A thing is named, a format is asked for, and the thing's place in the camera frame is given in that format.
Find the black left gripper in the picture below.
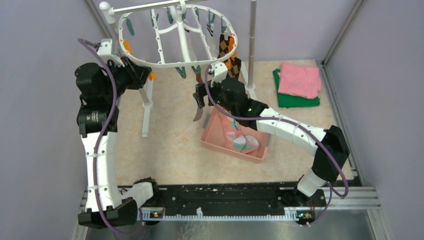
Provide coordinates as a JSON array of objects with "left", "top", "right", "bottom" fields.
[{"left": 102, "top": 55, "right": 151, "bottom": 101}]

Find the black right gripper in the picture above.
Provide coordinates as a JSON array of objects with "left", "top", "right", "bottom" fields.
[{"left": 193, "top": 77, "right": 237, "bottom": 116}]

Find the grey sock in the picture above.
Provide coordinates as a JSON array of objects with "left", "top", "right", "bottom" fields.
[{"left": 193, "top": 74, "right": 208, "bottom": 123}]

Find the brown argyle sock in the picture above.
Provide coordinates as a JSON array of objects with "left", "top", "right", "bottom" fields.
[
  {"left": 218, "top": 34, "right": 234, "bottom": 58},
  {"left": 224, "top": 56, "right": 242, "bottom": 79}
]

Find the pink striped sock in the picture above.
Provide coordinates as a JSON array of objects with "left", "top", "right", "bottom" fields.
[{"left": 219, "top": 114, "right": 259, "bottom": 154}]

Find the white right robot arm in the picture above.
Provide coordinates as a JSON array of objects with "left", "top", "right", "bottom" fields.
[{"left": 193, "top": 78, "right": 350, "bottom": 206}]

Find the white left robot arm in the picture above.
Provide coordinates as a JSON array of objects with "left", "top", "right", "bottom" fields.
[{"left": 74, "top": 57, "right": 161, "bottom": 229}]

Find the white oval clip hanger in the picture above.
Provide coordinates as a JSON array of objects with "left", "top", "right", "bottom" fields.
[{"left": 101, "top": 0, "right": 238, "bottom": 68}]

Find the white drying rack stand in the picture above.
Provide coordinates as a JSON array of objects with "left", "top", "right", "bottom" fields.
[{"left": 99, "top": 0, "right": 263, "bottom": 138}]

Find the pink plastic basket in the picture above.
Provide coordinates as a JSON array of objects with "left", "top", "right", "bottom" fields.
[{"left": 200, "top": 107, "right": 271, "bottom": 164}]

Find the white sock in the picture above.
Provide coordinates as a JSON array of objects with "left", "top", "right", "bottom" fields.
[{"left": 184, "top": 22, "right": 218, "bottom": 62}]

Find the green folded cloth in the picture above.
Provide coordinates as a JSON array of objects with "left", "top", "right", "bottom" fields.
[{"left": 272, "top": 69, "right": 321, "bottom": 108}]

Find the pink folded cloth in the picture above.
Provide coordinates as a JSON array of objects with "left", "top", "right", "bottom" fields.
[{"left": 277, "top": 62, "right": 321, "bottom": 99}]

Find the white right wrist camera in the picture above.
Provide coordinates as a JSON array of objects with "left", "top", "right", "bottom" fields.
[{"left": 207, "top": 61, "right": 228, "bottom": 85}]

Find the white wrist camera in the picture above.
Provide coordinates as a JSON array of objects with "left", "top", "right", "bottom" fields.
[
  {"left": 97, "top": 38, "right": 124, "bottom": 67},
  {"left": 207, "top": 61, "right": 228, "bottom": 85}
]

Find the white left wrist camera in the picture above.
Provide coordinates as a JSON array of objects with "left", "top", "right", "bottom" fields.
[{"left": 97, "top": 38, "right": 124, "bottom": 67}]

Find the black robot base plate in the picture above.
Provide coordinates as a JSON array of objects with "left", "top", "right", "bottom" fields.
[{"left": 142, "top": 182, "right": 327, "bottom": 218}]

